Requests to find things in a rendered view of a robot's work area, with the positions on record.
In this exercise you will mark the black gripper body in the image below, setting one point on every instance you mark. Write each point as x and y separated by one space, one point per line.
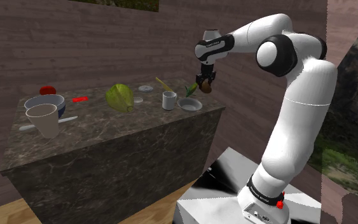
207 70

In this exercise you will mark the brown round fruit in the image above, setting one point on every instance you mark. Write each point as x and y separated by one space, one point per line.
207 88

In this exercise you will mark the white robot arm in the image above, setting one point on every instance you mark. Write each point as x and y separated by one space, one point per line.
302 102

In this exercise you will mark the green and yellow corn cob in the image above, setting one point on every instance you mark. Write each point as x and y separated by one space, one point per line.
191 89

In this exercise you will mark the grey bowl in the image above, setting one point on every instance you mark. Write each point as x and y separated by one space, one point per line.
190 104

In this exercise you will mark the yellow utensil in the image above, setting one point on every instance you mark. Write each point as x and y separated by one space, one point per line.
163 84

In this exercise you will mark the white mug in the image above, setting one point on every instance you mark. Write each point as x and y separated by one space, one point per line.
168 101

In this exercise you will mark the small grey disc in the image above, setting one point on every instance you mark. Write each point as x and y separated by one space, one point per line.
138 100

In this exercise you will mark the green cabbage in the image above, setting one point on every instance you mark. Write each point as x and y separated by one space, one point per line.
119 97

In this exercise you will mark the small red flat block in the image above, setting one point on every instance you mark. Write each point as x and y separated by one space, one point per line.
80 99

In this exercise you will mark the white and black robot stand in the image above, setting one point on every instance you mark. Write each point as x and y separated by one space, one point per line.
209 208

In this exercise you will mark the red round fruit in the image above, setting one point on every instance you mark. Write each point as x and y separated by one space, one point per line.
48 90

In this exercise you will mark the blue and white bowl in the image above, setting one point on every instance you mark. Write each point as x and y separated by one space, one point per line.
44 100

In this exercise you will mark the beige cup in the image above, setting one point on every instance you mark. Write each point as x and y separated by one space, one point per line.
46 122

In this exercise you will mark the green meadow wall picture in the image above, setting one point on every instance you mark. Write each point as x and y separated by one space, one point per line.
126 3

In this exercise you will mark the large mountain landscape wall picture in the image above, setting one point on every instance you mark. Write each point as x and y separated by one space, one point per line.
352 124

